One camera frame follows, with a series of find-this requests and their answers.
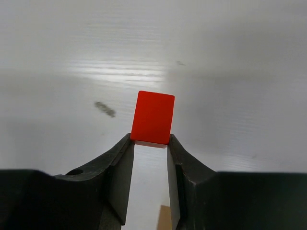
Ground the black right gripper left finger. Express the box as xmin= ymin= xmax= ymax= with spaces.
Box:
xmin=0 ymin=135 xmax=134 ymax=230

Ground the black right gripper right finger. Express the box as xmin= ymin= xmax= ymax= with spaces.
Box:
xmin=167 ymin=135 xmax=307 ymax=230

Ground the red wedge block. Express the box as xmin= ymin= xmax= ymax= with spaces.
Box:
xmin=130 ymin=91 xmax=175 ymax=149

